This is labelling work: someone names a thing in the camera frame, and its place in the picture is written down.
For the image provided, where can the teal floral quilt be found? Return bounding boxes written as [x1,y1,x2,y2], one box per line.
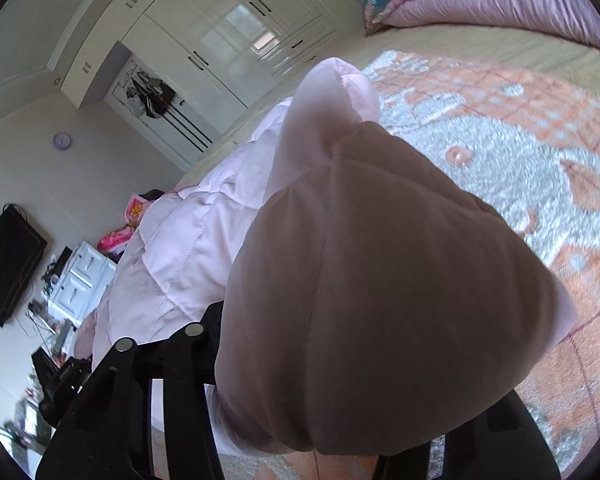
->
[362,0,600,56]

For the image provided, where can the white wardrobe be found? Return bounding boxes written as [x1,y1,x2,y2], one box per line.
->
[60,0,371,111]

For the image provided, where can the pink quilted jacket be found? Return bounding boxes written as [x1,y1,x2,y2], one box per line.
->
[75,57,578,480]

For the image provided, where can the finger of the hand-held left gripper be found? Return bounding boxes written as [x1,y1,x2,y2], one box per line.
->
[30,347,97,426]

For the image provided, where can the pink and red printed blanket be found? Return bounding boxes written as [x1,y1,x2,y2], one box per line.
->
[97,192,151,263]

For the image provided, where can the hanging bags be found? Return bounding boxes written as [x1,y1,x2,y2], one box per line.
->
[125,75,178,120]

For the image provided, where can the white door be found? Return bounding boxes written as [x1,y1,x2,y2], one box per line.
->
[102,57,216,166]

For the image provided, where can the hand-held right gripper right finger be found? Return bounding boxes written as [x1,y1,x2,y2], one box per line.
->
[377,390,562,480]

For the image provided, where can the black television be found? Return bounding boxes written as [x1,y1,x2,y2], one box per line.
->
[0,204,48,328]

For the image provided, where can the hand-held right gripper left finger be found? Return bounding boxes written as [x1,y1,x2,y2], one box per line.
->
[35,301,226,480]

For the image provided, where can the orange plaid blanket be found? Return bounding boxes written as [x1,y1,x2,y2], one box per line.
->
[252,50,600,480]

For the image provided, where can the white chest of drawers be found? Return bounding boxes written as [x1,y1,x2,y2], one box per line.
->
[47,240,118,331]

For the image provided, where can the beige bedspread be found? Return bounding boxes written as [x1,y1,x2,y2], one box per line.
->
[180,22,600,196]

